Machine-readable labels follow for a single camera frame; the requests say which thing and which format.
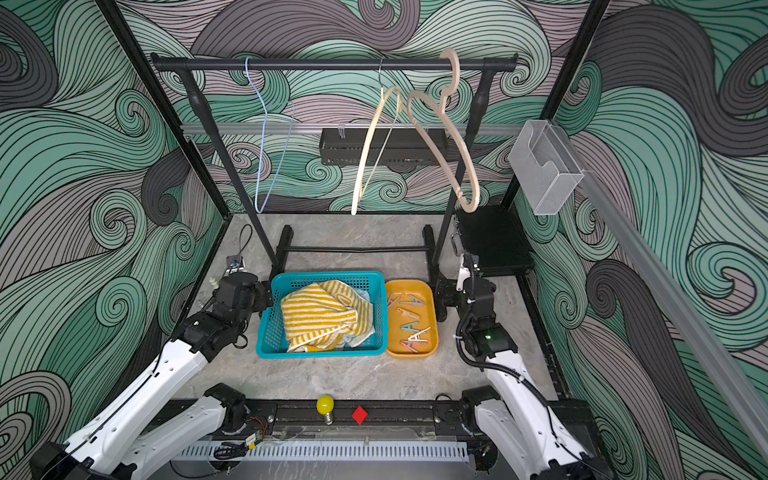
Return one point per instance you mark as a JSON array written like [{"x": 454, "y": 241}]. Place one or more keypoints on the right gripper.
[{"x": 446, "y": 287}]

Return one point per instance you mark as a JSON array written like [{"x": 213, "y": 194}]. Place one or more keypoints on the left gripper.
[{"x": 262, "y": 296}]

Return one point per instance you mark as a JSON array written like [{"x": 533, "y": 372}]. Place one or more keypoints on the pink clothespin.
[
  {"x": 410, "y": 347},
  {"x": 404, "y": 298}
]

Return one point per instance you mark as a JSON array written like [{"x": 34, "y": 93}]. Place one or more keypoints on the orange clothespin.
[{"x": 407, "y": 313}]

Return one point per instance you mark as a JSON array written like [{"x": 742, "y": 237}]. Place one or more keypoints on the green clothespin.
[{"x": 412, "y": 328}]

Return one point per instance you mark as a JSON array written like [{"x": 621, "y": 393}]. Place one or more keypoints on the yellow striped towel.
[{"x": 317, "y": 316}]

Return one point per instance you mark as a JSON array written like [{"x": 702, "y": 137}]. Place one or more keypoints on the blue wire hanger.
[{"x": 261, "y": 205}]

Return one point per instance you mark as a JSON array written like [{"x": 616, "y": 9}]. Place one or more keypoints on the light blue towel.
[{"x": 360, "y": 302}]

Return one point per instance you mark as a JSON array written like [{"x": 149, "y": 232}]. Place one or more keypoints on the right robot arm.
[{"x": 510, "y": 411}]

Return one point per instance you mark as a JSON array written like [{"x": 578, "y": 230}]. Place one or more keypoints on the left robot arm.
[{"x": 117, "y": 443}]

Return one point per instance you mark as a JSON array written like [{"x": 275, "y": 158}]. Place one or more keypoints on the black clothes rack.
[{"x": 278, "y": 255}]

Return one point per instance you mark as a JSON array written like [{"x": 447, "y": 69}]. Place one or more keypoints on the yellow plastic tray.
[{"x": 428, "y": 319}]

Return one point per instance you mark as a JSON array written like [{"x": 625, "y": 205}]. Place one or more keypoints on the teal perforated plastic basket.
[{"x": 271, "y": 341}]

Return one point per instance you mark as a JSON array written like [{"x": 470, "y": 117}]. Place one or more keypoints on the black case on floor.
[{"x": 495, "y": 235}]

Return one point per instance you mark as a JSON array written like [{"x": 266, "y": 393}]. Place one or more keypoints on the yellow light bulb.
[{"x": 325, "y": 407}]

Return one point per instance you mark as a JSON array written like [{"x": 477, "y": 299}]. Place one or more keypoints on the red diamond marker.
[{"x": 360, "y": 415}]

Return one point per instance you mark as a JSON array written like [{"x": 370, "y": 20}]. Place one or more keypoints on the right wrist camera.
[{"x": 468, "y": 270}]

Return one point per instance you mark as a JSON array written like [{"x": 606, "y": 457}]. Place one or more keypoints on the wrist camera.
[
  {"x": 234, "y": 263},
  {"x": 468, "y": 270}
]

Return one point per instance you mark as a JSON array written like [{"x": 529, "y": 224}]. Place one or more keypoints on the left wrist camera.
[{"x": 234, "y": 263}]

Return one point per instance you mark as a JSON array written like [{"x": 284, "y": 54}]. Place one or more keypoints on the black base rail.
[{"x": 286, "y": 419}]

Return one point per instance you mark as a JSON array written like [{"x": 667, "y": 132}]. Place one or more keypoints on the clear acrylic wall box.
[{"x": 545, "y": 163}]

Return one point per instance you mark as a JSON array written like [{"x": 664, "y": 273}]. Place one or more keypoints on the white slotted cable duct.
[{"x": 310, "y": 450}]

